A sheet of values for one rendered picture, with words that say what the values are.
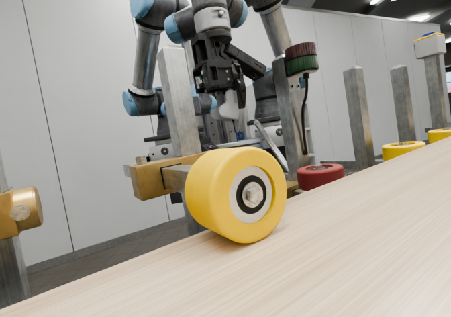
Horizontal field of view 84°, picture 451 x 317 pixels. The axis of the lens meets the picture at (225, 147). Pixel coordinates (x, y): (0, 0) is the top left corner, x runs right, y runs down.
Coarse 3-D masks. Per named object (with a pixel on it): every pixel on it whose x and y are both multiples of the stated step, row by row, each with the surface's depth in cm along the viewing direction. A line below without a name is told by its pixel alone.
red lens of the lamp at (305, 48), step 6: (306, 42) 47; (312, 42) 47; (288, 48) 48; (294, 48) 47; (300, 48) 47; (306, 48) 47; (312, 48) 47; (288, 54) 48; (294, 54) 47; (300, 54) 47; (306, 54) 47; (288, 60) 49
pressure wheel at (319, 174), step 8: (304, 168) 47; (312, 168) 47; (320, 168) 45; (328, 168) 45; (336, 168) 42; (304, 176) 44; (312, 176) 42; (320, 176) 42; (328, 176) 42; (336, 176) 42; (344, 176) 44; (304, 184) 44; (312, 184) 43; (320, 184) 42
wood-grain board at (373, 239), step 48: (432, 144) 53; (336, 192) 31; (384, 192) 28; (432, 192) 26; (192, 240) 24; (288, 240) 20; (336, 240) 19; (384, 240) 18; (432, 240) 17; (96, 288) 18; (144, 288) 17; (192, 288) 16; (240, 288) 15; (288, 288) 14; (336, 288) 14; (384, 288) 13; (432, 288) 13
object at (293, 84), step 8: (296, 72) 48; (304, 72) 48; (312, 72) 49; (288, 80) 51; (296, 80) 53; (288, 88) 51; (296, 88) 52; (304, 104) 51; (304, 128) 52; (304, 136) 53; (304, 144) 53; (304, 152) 53
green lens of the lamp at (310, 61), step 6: (294, 60) 48; (300, 60) 47; (306, 60) 47; (312, 60) 47; (288, 66) 49; (294, 66) 48; (300, 66) 47; (306, 66) 47; (312, 66) 47; (318, 66) 48; (288, 72) 50
